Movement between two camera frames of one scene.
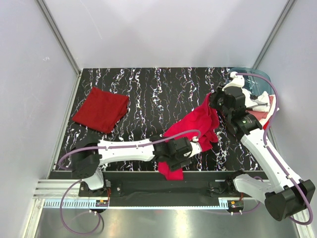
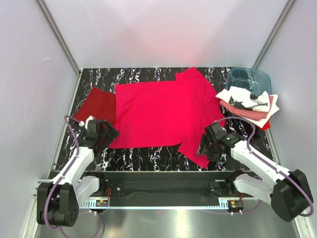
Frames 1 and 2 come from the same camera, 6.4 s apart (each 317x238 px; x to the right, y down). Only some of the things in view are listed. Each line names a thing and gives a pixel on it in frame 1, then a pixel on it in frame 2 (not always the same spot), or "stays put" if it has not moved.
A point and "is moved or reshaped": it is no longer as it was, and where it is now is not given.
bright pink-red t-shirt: x=204 y=119 is moved or reshaped
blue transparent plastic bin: x=255 y=85 stays put
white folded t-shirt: x=273 y=109 stays put
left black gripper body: x=177 y=163 -> x=108 y=132
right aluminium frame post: x=288 y=8 stays put
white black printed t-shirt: x=261 y=102 stays put
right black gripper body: x=217 y=99 -> x=206 y=145
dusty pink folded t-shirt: x=260 y=115 stays put
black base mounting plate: x=165 y=189 stays put
